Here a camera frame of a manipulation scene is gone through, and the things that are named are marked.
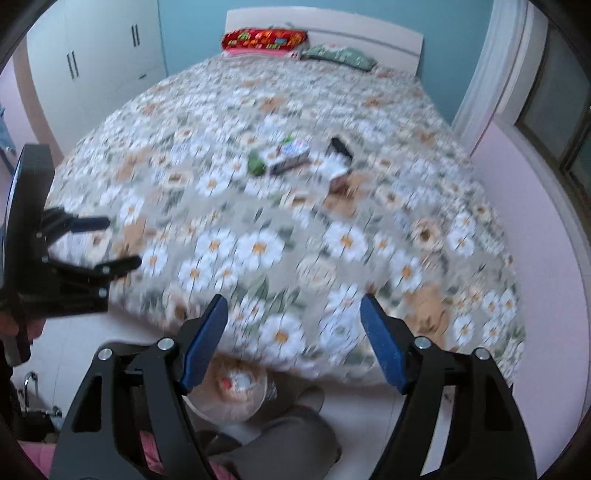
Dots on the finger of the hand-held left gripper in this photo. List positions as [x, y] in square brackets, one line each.
[90, 224]
[115, 266]

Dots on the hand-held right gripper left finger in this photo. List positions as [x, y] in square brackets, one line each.
[205, 341]

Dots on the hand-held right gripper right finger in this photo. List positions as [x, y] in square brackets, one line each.
[383, 341]

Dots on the small green toy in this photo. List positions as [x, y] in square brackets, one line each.
[257, 164]

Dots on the white wrapper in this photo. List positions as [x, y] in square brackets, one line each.
[336, 168]

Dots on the black cylinder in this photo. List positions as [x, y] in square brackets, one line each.
[339, 147]

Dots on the white carton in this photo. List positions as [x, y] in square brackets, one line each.
[288, 157]

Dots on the person's left hand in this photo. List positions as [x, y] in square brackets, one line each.
[9, 325]

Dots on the person's grey trouser leg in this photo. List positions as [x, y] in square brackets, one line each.
[286, 443]

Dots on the floral bedspread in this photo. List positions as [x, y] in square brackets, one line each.
[258, 221]

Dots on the white wardrobe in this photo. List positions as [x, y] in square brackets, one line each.
[97, 55]

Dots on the pink garment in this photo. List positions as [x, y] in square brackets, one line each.
[34, 459]

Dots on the pink pillow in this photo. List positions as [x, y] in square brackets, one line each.
[258, 53]

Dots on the red patterned pillow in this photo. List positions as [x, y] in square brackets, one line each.
[263, 39]

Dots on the green floral pillow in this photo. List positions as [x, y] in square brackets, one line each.
[339, 56]

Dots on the window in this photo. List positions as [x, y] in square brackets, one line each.
[554, 92]

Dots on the white bed headboard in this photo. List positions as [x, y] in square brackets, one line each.
[351, 32]

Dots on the metal frame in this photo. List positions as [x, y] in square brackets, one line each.
[32, 383]

